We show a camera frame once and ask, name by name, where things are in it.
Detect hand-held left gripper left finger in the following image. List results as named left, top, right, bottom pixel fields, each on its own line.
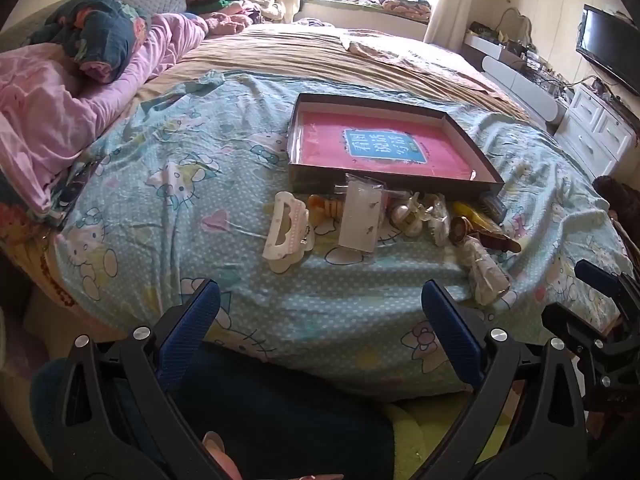
left=52, top=279, right=236, bottom=480

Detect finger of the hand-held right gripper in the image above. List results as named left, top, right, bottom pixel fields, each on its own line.
left=542, top=302, right=626, bottom=361
left=574, top=259, right=640, bottom=311

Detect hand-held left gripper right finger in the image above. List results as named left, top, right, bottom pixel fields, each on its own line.
left=421, top=280, right=588, bottom=480

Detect white lace accessory packet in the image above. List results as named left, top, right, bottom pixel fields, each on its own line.
left=462, top=237, right=512, bottom=307

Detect brown hair clip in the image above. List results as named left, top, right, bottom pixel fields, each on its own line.
left=449, top=215, right=523, bottom=254

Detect clear packet cream accessory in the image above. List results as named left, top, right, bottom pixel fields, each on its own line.
left=422, top=195, right=454, bottom=247

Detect white hair claw clip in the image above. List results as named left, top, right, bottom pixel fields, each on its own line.
left=263, top=191, right=317, bottom=273

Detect clear earring card packet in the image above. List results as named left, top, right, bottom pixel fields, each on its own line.
left=337, top=173, right=389, bottom=254

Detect orange hair clip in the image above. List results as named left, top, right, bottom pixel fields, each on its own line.
left=307, top=193, right=347, bottom=222

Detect cardboard box tray pink bottom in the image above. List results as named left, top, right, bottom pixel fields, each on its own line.
left=286, top=92, right=505, bottom=198

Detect person's left hand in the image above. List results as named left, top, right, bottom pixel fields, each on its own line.
left=202, top=431, right=346, bottom=480

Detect dark brown fuzzy object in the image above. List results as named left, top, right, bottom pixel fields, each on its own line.
left=592, top=175, right=640, bottom=241

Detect green fuzzy cloth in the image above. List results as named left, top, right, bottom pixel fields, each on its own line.
left=382, top=399, right=507, bottom=463

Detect yellow hair clip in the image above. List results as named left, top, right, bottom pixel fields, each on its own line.
left=452, top=201, right=501, bottom=229

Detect cartoon cat print bed sheet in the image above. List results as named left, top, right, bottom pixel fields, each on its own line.
left=50, top=71, right=632, bottom=403

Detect pearl hair accessory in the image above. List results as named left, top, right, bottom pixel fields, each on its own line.
left=389, top=195, right=427, bottom=237

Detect black hair comb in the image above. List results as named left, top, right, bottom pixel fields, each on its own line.
left=477, top=195, right=507, bottom=224

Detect white drawer cabinet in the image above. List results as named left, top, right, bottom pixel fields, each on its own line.
left=551, top=84, right=640, bottom=179

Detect orange patterned quilt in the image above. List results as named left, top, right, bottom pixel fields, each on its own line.
left=0, top=199, right=77, bottom=313

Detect grey white low cabinet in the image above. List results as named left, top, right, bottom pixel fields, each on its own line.
left=461, top=34, right=570, bottom=127

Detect black flat television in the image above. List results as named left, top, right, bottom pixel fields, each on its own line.
left=575, top=4, right=640, bottom=97

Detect pink quilt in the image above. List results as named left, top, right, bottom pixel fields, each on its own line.
left=0, top=12, right=211, bottom=221

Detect curvy framed mirror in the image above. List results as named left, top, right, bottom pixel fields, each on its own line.
left=499, top=6, right=534, bottom=47

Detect tan blanket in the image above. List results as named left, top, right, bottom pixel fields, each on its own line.
left=134, top=25, right=532, bottom=128

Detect pink plush toy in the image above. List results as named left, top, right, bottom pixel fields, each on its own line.
left=204, top=9, right=254, bottom=39

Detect dark floral blanket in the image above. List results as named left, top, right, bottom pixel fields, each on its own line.
left=24, top=0, right=152, bottom=84

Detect cream curtain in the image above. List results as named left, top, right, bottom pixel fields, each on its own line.
left=424, top=0, right=482, bottom=47

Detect pile of clothes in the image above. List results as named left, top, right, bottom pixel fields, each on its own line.
left=186, top=0, right=302, bottom=27

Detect clothes on window sill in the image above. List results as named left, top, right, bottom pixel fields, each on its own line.
left=327, top=0, right=435, bottom=24

